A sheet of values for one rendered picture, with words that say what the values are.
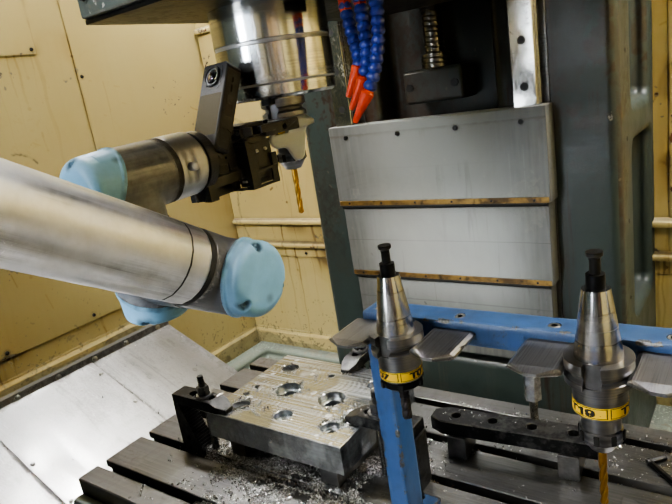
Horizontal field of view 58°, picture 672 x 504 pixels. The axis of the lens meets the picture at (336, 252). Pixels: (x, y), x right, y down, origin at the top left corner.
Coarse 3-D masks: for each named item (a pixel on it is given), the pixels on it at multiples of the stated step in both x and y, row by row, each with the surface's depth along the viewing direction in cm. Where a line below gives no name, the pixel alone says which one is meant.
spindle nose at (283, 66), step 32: (256, 0) 74; (288, 0) 75; (320, 0) 79; (224, 32) 77; (256, 32) 75; (288, 32) 76; (320, 32) 79; (256, 64) 76; (288, 64) 76; (320, 64) 79; (256, 96) 78
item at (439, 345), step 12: (432, 336) 68; (444, 336) 68; (456, 336) 67; (468, 336) 67; (420, 348) 66; (432, 348) 66; (444, 348) 65; (456, 348) 65; (432, 360) 64; (444, 360) 64
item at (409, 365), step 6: (378, 360) 70; (384, 360) 69; (408, 360) 68; (414, 360) 69; (420, 360) 70; (384, 366) 69; (390, 366) 69; (396, 366) 68; (402, 366) 68; (408, 366) 68; (414, 366) 69; (390, 372) 69; (396, 372) 68; (402, 372) 68
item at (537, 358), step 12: (528, 348) 62; (540, 348) 62; (552, 348) 61; (564, 348) 61; (516, 360) 60; (528, 360) 60; (540, 360) 59; (552, 360) 59; (516, 372) 59; (528, 372) 58; (540, 372) 57; (552, 372) 57
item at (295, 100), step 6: (294, 96) 83; (300, 96) 83; (276, 102) 82; (282, 102) 82; (288, 102) 82; (294, 102) 83; (300, 102) 83; (264, 108) 83; (270, 108) 84; (276, 108) 83; (282, 108) 83; (288, 108) 83; (294, 108) 83; (300, 108) 84; (264, 114) 84; (270, 114) 84; (276, 114) 84; (282, 114) 83; (288, 114) 83; (294, 114) 83
